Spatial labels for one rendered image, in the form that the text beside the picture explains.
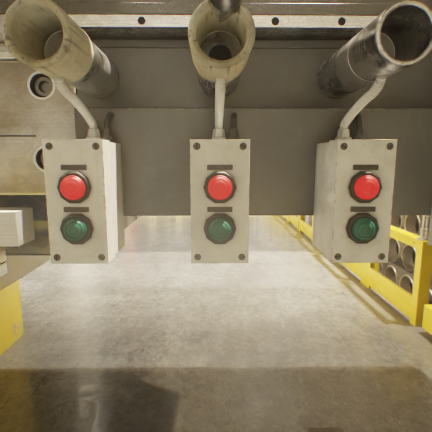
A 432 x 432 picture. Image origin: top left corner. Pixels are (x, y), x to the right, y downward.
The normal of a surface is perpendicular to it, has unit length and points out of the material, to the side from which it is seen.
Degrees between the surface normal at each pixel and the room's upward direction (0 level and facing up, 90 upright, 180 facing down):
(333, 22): 90
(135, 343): 0
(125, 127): 90
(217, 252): 90
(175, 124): 90
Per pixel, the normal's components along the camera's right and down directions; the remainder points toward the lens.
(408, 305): -1.00, 0.00
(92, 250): 0.01, 0.16
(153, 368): 0.00, -0.99
